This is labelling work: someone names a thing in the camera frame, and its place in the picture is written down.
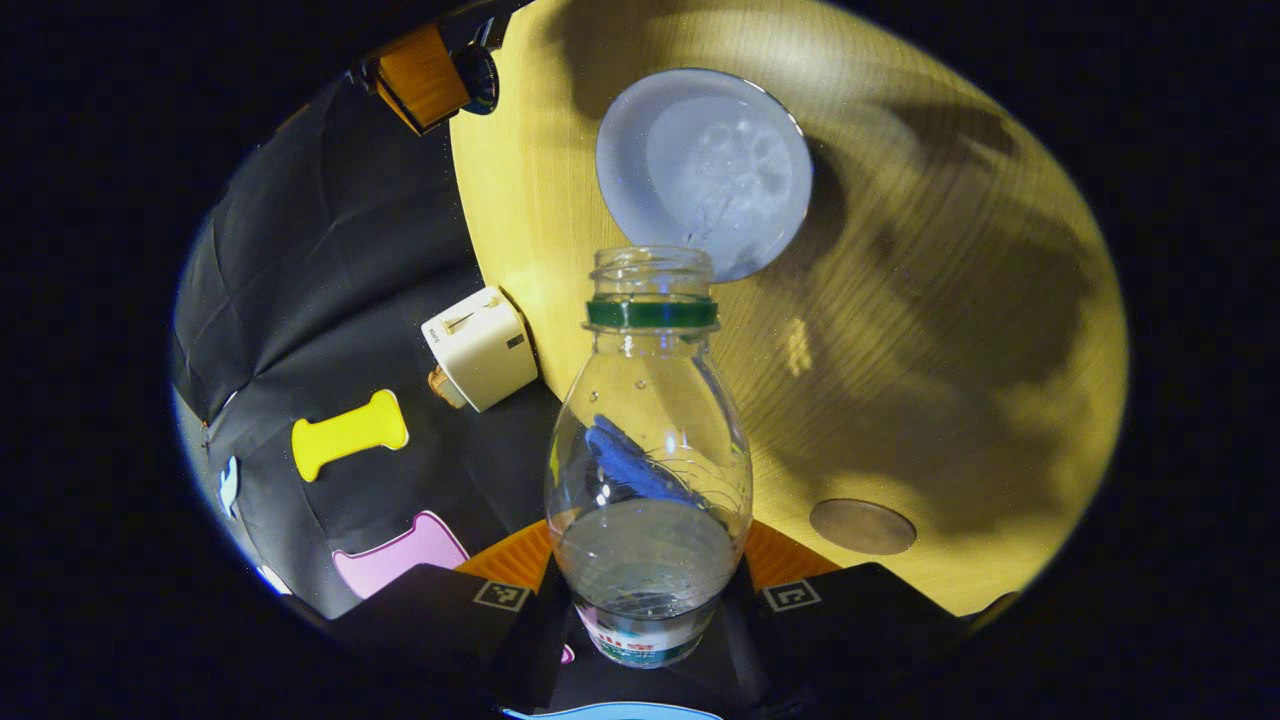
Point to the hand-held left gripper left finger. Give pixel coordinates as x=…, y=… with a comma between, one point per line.
x=430, y=620

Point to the clear plastic water bottle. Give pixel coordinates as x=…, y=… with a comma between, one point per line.
x=650, y=560

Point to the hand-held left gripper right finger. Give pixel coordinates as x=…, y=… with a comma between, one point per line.
x=870, y=620

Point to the black backdrop cloth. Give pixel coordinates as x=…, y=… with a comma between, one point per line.
x=300, y=300

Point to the round brown coaster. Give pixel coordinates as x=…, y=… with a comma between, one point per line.
x=862, y=527

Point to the toast slice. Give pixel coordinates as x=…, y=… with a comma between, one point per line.
x=445, y=388

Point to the white toaster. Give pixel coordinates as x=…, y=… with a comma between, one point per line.
x=485, y=345

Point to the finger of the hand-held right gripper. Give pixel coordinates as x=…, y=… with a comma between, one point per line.
x=420, y=75
x=470, y=25

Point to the blue folded towel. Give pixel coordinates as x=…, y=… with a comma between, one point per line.
x=630, y=465

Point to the white teacup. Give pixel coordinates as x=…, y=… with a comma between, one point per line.
x=700, y=150

